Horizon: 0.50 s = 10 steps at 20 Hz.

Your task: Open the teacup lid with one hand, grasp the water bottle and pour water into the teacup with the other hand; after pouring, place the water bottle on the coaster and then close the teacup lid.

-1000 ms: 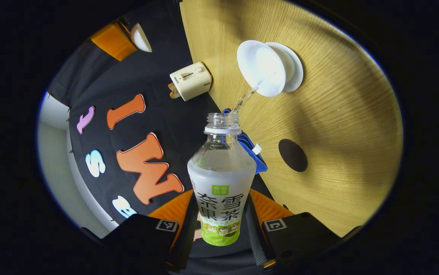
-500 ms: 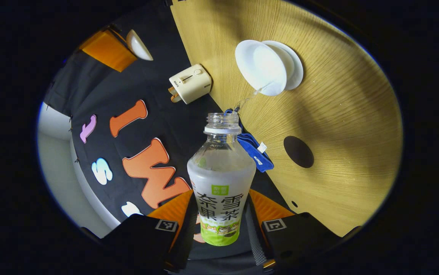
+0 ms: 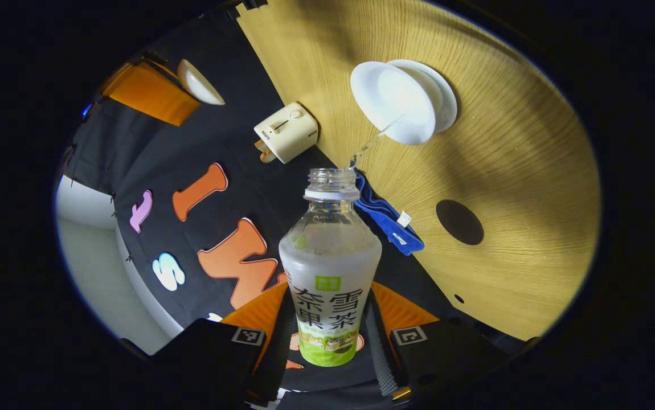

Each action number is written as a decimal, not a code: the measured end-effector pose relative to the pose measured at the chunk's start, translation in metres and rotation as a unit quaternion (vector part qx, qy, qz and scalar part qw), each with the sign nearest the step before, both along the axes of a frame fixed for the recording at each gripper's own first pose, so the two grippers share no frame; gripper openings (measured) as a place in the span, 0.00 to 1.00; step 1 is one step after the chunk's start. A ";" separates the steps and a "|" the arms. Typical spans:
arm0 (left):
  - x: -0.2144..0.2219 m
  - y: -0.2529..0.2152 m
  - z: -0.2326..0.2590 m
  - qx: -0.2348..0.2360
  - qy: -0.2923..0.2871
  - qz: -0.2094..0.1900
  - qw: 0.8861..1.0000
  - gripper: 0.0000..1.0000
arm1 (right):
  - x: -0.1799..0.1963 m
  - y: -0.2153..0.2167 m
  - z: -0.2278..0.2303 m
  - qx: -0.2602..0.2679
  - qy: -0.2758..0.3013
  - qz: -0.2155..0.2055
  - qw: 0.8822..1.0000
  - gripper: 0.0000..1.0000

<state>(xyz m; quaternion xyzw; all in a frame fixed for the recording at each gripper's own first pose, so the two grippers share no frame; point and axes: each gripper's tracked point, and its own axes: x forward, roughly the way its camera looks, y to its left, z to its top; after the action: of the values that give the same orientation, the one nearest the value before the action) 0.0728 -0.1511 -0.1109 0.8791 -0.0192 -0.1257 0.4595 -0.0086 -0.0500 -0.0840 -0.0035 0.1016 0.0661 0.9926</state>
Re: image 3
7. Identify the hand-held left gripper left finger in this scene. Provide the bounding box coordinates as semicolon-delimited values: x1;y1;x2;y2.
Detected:
148;282;300;408

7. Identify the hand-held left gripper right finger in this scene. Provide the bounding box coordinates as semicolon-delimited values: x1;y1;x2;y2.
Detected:
365;282;510;408

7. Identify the clear water bottle green label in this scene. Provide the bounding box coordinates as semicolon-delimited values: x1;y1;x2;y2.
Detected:
279;168;383;368

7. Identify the dark round coaster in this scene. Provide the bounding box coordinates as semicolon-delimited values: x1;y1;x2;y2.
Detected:
436;199;485;246

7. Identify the white teacup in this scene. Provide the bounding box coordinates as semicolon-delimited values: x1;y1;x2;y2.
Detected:
350;61;437;146

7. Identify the black backdrop cloth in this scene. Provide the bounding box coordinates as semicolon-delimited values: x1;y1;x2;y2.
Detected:
60;3;527;399

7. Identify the white toaster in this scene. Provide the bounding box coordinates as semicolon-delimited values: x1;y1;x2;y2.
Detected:
253;102;319;165

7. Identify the blue towel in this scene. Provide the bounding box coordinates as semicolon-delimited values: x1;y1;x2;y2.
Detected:
353;168;425;256

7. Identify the white saucer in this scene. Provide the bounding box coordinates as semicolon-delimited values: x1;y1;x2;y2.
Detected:
387;59;458;134

